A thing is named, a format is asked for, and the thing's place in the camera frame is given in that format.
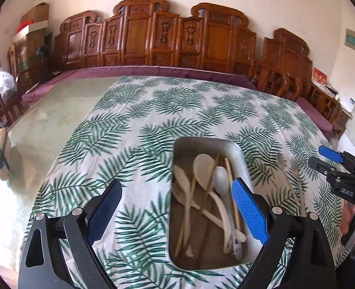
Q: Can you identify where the clear plastic bag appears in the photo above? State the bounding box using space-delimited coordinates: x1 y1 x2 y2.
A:
0 65 17 100

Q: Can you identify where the leaf print tablecloth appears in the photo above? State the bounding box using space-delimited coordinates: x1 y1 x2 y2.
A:
30 76 351 289

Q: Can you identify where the wooden armchair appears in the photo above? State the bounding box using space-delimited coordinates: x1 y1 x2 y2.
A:
303 81 342 127
249 59 303 102

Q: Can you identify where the short carved wooden bench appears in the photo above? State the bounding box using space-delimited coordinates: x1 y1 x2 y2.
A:
263 28 314 88

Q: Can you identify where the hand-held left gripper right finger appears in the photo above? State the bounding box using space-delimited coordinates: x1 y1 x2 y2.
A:
231 177 337 289

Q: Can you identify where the white and blue box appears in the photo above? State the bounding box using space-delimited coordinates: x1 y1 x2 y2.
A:
340 94 355 115

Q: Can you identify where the dark standing fan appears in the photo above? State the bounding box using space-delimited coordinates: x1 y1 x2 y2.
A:
35 46 49 82

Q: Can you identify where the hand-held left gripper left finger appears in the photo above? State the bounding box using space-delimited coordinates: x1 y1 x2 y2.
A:
17 179 123 289

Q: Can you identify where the rectangular metal tray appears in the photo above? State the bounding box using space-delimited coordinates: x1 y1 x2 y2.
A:
167 136 264 270

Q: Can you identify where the white plastic spoon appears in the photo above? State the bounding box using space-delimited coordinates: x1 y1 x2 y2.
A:
214 166 247 243

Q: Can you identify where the white and red box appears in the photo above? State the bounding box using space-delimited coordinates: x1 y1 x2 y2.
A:
11 21 49 42

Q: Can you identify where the red gift box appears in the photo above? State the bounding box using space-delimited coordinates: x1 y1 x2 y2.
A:
312 67 328 85

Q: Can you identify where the long carved wooden bench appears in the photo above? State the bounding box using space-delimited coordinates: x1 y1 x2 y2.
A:
53 0 258 73

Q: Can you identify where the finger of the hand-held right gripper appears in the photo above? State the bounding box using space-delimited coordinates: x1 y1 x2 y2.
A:
308 156 351 184
318 145 355 174

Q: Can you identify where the purple cloth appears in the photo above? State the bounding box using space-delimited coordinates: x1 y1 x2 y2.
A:
22 65 335 133

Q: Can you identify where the wooden side chair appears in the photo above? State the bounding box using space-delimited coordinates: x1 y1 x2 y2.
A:
0 75 24 133

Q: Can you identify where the pale grey fork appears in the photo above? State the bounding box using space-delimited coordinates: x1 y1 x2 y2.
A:
290 169 308 218

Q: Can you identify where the dark wooden chopstick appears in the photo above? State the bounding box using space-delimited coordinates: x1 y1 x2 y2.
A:
196 217 210 267

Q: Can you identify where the large beige wooden spoon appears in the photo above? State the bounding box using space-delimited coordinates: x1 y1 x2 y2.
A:
175 154 216 255

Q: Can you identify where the wooden block brush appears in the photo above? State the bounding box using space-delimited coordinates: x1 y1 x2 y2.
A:
0 127 11 180

